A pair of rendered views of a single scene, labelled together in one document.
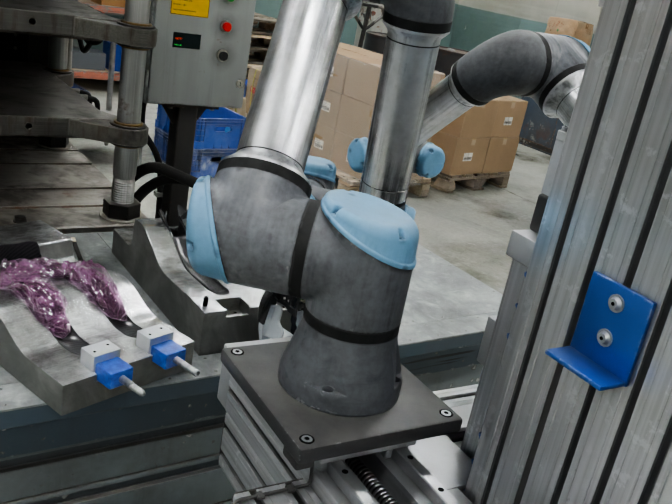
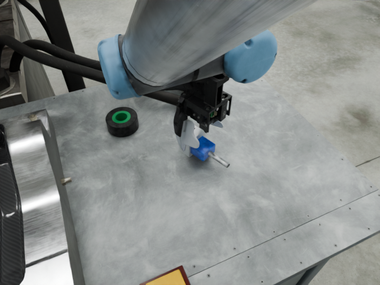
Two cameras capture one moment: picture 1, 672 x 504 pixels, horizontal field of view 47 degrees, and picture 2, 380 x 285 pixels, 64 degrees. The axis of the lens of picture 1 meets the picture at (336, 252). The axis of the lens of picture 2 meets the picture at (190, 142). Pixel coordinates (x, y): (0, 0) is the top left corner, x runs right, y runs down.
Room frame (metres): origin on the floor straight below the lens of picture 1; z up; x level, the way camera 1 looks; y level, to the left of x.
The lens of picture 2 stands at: (1.32, -0.17, 1.35)
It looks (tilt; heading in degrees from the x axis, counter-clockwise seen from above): 47 degrees down; 13
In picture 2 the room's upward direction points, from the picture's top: straight up
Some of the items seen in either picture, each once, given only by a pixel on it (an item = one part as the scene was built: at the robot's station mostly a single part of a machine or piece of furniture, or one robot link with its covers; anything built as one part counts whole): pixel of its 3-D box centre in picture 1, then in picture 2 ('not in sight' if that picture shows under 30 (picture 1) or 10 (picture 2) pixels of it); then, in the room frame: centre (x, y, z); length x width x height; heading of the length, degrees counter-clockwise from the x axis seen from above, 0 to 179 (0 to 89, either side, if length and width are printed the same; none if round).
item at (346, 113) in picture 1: (351, 115); not in sight; (5.83, 0.08, 0.47); 1.22 x 0.80 x 0.94; 41
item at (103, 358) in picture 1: (117, 375); not in sight; (1.04, 0.30, 0.86); 0.13 x 0.05 x 0.05; 54
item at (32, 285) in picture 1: (54, 281); not in sight; (1.24, 0.49, 0.90); 0.26 x 0.18 x 0.08; 54
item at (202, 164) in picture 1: (197, 152); not in sight; (5.27, 1.10, 0.11); 0.61 x 0.43 x 0.22; 43
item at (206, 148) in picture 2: not in sight; (206, 150); (1.78, -0.10, 0.83); 0.13 x 0.05 x 0.05; 60
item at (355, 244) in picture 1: (357, 256); not in sight; (0.83, -0.03, 1.20); 0.13 x 0.12 x 0.14; 85
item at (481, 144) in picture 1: (434, 127); not in sight; (6.55, -0.63, 0.37); 1.20 x 0.82 x 0.74; 45
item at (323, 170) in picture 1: (310, 191); not in sight; (1.27, 0.06, 1.14); 0.09 x 0.08 x 0.11; 175
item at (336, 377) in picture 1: (346, 346); not in sight; (0.83, -0.03, 1.09); 0.15 x 0.15 x 0.10
